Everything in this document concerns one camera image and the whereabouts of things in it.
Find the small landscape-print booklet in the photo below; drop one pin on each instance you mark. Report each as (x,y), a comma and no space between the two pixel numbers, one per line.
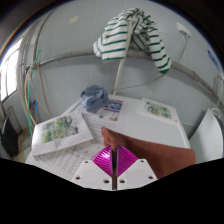
(158,110)

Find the large landscape-print booklet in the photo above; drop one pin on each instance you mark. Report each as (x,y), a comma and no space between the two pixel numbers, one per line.
(60,131)

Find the white upright pipe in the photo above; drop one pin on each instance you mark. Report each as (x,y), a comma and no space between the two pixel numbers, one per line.
(120,70)

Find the blue-grey crumpled cloth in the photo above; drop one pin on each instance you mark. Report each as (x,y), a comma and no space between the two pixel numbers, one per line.
(94,98)

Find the printed text paper sheet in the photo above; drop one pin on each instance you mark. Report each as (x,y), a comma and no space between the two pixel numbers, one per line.
(73,157)

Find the white top-loading washing machine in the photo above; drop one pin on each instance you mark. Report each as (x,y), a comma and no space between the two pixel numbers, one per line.
(206,136)

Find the white wall socket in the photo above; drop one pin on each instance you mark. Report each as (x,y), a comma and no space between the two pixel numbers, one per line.
(184,30)

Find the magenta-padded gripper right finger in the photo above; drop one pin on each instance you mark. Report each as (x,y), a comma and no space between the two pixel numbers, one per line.
(126,161)

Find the printed sheet with colour pictures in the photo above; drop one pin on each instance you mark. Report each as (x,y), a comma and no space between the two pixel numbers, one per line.
(111,110)

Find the small beige wall sticker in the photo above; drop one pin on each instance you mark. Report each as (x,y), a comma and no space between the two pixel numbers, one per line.
(74,19)

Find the green-striped white shirt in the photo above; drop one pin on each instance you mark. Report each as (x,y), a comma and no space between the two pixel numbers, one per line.
(116,36)

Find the long grey wall pipe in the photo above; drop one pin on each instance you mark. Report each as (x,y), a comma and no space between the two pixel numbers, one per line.
(66,58)

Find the brown towel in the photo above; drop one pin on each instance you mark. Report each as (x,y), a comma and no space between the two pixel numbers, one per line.
(160,153)

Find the bright window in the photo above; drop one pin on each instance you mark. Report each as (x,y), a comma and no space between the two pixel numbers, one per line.
(10,73)

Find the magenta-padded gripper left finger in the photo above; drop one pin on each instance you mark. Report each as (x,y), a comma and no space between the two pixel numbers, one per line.
(103,160)

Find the white appliance cabinet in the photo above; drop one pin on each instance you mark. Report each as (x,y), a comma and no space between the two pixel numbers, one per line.
(143,130)

